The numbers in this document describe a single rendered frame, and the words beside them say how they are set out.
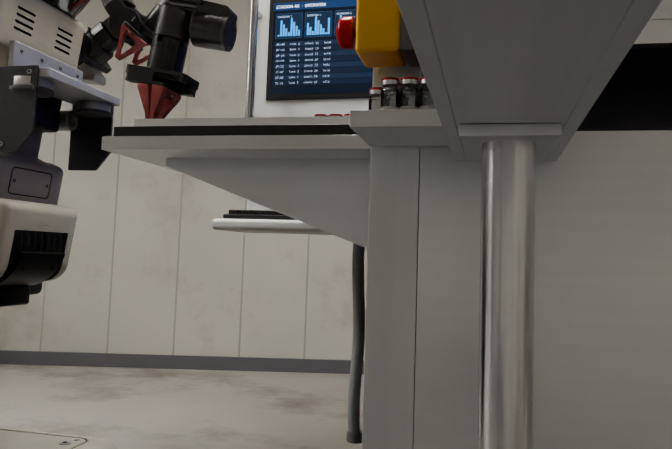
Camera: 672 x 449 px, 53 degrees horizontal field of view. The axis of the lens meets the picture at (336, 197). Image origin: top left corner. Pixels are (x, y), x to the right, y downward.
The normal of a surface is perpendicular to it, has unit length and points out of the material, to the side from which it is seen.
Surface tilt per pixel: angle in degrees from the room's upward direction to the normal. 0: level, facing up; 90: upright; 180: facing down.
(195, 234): 90
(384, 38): 90
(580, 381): 90
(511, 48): 180
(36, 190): 98
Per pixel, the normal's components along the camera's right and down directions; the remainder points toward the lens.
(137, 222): 0.04, -0.08
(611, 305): -0.22, -0.09
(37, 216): 0.96, 0.15
